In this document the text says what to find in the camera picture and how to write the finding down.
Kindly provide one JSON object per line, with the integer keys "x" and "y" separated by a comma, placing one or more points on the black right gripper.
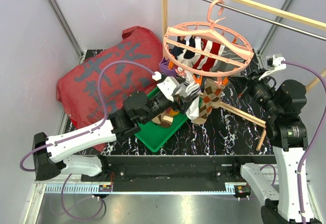
{"x": 243, "y": 79}

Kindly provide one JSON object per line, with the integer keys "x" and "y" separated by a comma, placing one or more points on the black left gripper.
{"x": 183, "y": 107}

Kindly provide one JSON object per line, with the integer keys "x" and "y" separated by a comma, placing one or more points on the white black-striped sock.
{"x": 193, "y": 110}

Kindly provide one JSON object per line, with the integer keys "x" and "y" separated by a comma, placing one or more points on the brown argyle sock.
{"x": 161, "y": 119}
{"x": 211, "y": 99}

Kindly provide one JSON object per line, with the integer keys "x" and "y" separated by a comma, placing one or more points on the purple striped sock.
{"x": 164, "y": 68}

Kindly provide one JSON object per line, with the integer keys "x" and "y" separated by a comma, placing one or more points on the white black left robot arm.
{"x": 53, "y": 155}

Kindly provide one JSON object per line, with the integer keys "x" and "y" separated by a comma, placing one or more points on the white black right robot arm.
{"x": 289, "y": 139}

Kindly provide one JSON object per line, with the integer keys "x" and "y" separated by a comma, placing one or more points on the brown striped sock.
{"x": 170, "y": 119}

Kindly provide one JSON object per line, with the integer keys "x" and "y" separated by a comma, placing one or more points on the grey sock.
{"x": 224, "y": 67}

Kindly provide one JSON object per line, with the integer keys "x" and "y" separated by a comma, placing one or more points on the green plastic tray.
{"x": 153, "y": 136}

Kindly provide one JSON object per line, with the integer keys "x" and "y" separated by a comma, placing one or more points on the red printed cloth sack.
{"x": 77, "y": 90}

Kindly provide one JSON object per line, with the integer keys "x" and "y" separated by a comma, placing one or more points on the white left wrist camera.
{"x": 169, "y": 87}

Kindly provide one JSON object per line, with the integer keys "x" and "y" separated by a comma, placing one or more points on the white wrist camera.
{"x": 275, "y": 63}
{"x": 169, "y": 87}

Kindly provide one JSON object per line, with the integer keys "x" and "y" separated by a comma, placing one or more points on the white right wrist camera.
{"x": 275, "y": 63}

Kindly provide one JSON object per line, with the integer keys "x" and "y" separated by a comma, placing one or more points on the wooden drying rack frame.
{"x": 281, "y": 13}

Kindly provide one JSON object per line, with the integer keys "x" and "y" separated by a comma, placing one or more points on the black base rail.
{"x": 174, "y": 173}

